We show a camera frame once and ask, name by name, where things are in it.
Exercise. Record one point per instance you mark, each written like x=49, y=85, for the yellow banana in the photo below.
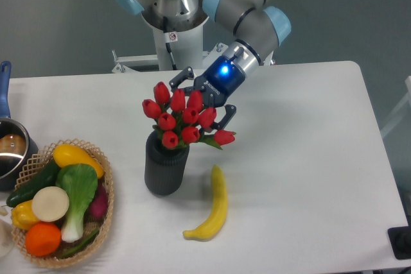
x=215, y=221

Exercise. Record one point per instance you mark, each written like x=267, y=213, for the dark green cucumber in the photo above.
x=46, y=177

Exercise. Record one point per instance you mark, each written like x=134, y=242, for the green bok choy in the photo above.
x=80, y=182

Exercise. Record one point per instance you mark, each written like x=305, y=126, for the yellow bell pepper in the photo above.
x=23, y=216

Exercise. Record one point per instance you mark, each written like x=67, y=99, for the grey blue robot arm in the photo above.
x=258, y=29

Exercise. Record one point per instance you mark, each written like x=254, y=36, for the blue handled steel pot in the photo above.
x=16, y=144

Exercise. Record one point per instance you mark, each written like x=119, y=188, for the orange fruit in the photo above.
x=42, y=239

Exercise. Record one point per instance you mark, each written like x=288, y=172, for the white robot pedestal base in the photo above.
x=177, y=27

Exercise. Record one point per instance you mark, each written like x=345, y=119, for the green chili pepper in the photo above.
x=80, y=246

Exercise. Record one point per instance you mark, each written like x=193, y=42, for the dark grey ribbed vase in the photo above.
x=164, y=169

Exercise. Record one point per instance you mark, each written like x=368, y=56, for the white round radish slice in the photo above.
x=50, y=204

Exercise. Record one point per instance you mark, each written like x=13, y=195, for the white garlic piece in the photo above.
x=3, y=211

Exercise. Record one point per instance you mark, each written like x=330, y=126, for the white plate at left edge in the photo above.
x=6, y=239

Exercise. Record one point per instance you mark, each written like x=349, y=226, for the purple sweet potato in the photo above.
x=99, y=205

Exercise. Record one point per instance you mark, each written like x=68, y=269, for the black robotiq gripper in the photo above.
x=215, y=84

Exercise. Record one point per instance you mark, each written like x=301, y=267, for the yellow squash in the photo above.
x=68, y=154

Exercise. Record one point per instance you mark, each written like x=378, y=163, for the white frame at right edge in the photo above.
x=398, y=113

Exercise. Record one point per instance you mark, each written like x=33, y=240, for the woven wicker basket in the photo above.
x=96, y=222

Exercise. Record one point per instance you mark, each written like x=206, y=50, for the red tulip bouquet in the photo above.
x=181, y=120

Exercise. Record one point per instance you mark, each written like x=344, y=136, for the black device at table edge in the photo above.
x=400, y=242

